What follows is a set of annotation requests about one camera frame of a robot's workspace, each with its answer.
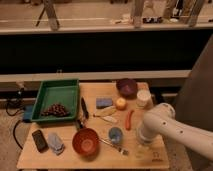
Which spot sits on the silver fork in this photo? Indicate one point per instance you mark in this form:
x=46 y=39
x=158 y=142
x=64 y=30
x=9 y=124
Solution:
x=117 y=147

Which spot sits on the black remote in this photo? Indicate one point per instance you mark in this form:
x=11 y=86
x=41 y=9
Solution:
x=40 y=141

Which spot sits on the blue box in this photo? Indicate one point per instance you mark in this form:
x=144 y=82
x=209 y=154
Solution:
x=27 y=114

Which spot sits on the beige spatula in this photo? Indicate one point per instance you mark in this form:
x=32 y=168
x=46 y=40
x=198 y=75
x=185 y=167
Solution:
x=105 y=111

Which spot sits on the red bowl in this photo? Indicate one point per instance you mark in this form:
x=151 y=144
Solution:
x=86 y=142

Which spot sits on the purple bowl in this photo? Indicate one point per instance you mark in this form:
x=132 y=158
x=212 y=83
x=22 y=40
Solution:
x=127 y=87

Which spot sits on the crumpled blue cloth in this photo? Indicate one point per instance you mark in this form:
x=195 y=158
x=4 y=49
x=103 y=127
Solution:
x=55 y=143

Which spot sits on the orange carrot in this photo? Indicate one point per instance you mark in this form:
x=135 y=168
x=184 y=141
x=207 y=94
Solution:
x=128 y=120

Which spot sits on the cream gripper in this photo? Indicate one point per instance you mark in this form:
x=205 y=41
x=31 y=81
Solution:
x=142 y=151

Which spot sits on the blue sponge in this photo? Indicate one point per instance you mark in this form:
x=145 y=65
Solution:
x=103 y=102

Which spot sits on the white cup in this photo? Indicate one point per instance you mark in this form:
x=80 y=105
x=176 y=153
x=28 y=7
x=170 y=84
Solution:
x=143 y=97

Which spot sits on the yellow apple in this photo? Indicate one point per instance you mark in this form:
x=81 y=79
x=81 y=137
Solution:
x=121 y=103

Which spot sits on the green plastic tray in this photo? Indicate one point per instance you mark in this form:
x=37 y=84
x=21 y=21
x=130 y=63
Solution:
x=65 y=92

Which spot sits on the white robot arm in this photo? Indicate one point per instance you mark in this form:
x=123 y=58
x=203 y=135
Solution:
x=161 y=120

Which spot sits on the white spoon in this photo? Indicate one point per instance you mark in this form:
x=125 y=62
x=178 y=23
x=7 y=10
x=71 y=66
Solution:
x=109 y=119

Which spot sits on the blue cup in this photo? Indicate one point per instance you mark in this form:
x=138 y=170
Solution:
x=115 y=135

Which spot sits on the pile of brown beans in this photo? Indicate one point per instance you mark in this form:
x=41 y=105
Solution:
x=57 y=110

